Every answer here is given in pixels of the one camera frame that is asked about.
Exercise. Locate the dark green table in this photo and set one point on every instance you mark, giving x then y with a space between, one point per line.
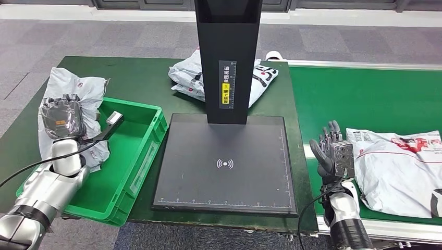
138 79

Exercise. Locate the white conveyor roller end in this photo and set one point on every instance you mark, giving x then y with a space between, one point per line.
274 56

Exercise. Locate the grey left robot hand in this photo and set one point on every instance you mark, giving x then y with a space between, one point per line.
62 119

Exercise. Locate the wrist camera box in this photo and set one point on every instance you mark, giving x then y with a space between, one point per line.
110 126
343 158

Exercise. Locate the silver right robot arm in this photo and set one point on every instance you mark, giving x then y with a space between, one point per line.
342 207

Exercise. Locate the black inbound scanner machine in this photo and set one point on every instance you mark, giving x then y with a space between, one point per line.
224 179

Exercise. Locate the white parcel with bright red print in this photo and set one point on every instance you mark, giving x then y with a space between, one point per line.
397 172

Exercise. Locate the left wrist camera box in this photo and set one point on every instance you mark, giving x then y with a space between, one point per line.
110 126

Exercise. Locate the white parcel with black print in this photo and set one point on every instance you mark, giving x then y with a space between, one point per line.
186 70

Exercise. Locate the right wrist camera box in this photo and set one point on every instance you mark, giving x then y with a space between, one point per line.
343 158

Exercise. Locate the silver conveyor frame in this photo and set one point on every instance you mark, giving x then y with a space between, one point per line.
380 65

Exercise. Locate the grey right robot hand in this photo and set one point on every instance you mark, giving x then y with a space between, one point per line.
324 155

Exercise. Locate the green conveyor belt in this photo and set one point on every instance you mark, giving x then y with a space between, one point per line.
362 103

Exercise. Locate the green plastic crate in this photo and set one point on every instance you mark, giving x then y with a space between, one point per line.
138 145

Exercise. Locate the grey parcel with smeared red print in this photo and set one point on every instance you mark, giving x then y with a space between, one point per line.
86 93

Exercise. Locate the black and yellow label sticker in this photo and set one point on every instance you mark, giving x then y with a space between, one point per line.
226 93

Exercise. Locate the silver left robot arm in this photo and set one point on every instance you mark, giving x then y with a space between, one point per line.
45 193

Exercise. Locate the white parcel with red dot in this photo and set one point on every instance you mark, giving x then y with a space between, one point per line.
190 92

